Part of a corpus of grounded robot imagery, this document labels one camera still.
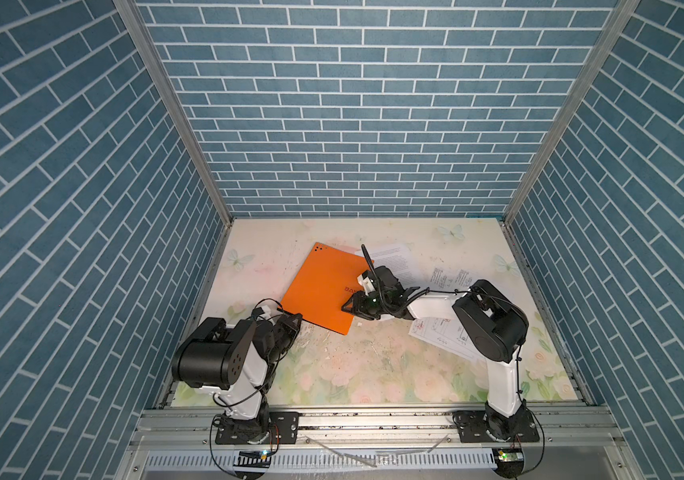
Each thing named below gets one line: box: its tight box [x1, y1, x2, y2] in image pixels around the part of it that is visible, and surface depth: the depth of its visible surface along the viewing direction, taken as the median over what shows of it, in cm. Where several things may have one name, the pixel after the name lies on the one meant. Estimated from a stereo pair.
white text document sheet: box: [366, 244, 429, 291], surface depth 110 cm
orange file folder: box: [278, 242, 374, 335], surface depth 98 cm
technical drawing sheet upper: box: [426, 266, 479, 292], surface depth 107 cm
